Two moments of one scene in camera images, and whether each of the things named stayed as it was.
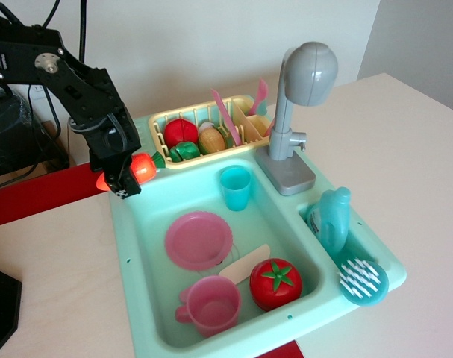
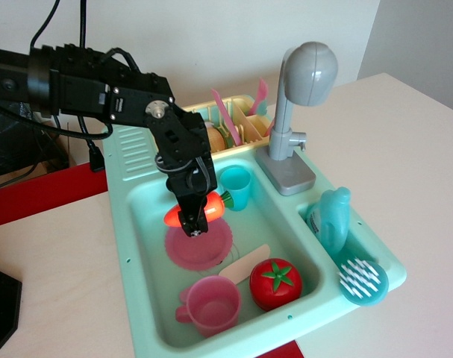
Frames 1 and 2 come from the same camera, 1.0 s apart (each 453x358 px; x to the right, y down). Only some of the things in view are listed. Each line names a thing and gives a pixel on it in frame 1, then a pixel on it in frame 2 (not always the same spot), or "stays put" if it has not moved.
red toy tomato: [274, 283] stays put
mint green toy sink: [213, 262] stays put
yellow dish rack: [194, 130] stays put
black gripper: [98, 113] to [186, 156]
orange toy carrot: [145, 165] to [216, 203]
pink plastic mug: [213, 303] stays put
